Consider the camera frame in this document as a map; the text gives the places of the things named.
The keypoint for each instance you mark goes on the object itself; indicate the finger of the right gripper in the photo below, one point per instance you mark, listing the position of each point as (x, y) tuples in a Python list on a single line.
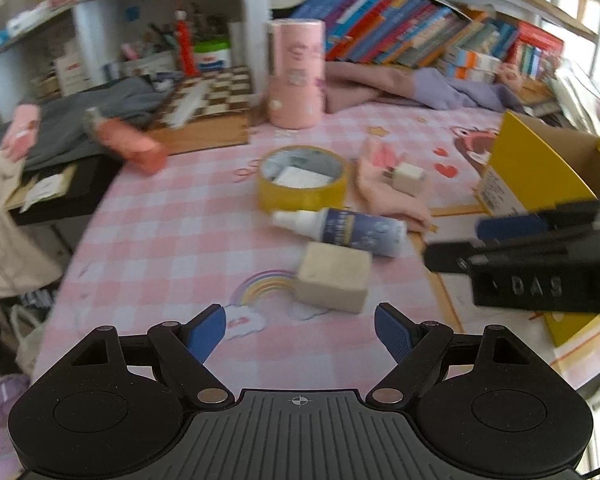
[(542, 253), (562, 216)]

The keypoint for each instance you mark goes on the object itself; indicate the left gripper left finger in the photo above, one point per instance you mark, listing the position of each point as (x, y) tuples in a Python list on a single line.
[(182, 350)]

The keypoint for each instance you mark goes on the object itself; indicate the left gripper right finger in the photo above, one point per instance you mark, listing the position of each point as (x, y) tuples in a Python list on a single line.
[(418, 350)]

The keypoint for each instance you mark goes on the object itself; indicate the small white charger cube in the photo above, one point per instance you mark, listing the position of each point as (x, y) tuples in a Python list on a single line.
[(406, 178)]

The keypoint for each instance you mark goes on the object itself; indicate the blue spray cleaner bottle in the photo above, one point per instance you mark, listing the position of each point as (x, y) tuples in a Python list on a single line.
[(381, 236)]

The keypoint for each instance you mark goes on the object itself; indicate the pink sock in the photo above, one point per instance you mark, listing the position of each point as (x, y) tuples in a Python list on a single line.
[(382, 199)]

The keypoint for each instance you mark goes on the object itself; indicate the beige sponge block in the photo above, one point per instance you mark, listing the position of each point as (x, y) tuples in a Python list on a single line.
[(333, 277)]

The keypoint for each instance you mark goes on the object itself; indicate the yellow tape roll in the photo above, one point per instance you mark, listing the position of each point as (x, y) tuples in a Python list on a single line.
[(302, 177)]

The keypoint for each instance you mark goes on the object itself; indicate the yellow cardboard box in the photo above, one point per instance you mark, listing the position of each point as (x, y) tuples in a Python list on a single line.
[(534, 166)]

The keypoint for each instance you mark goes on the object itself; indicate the pile of papers and bags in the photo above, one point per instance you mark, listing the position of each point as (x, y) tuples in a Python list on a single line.
[(566, 98)]

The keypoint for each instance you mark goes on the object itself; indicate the pink checkered tablecloth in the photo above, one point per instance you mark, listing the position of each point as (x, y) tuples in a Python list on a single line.
[(163, 248)]

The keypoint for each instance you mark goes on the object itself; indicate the pink pig figurine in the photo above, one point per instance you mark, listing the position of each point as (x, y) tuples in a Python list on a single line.
[(509, 75)]

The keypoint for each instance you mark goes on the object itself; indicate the orange white boxes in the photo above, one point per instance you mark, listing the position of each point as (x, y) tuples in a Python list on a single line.
[(468, 65)]

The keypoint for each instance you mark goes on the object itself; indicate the coral pink bottle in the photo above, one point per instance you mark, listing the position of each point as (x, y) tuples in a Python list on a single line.
[(132, 145)]

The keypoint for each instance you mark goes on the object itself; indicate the pink purple cloth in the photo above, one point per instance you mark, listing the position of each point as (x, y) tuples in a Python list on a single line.
[(348, 85)]

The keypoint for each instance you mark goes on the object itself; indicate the wooden chessboard box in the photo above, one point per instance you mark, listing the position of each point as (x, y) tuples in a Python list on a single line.
[(209, 111)]

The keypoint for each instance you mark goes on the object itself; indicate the row of colourful books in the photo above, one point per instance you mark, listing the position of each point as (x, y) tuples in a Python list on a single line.
[(416, 33)]

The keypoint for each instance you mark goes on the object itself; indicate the grey folded cloth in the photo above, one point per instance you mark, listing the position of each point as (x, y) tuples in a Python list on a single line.
[(62, 136)]

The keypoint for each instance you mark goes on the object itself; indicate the pink cylindrical tube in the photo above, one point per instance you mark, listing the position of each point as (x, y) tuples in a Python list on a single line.
[(296, 73)]

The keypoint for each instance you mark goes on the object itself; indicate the small pink case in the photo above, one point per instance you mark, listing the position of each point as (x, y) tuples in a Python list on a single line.
[(22, 132)]

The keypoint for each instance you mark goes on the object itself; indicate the red bottle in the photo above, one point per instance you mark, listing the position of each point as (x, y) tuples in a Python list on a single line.
[(185, 44)]

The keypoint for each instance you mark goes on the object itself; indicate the white green jar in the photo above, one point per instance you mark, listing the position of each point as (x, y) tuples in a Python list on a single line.
[(213, 54)]

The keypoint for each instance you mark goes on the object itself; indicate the white shelf unit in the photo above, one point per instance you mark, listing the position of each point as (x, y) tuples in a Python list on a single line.
[(255, 15)]

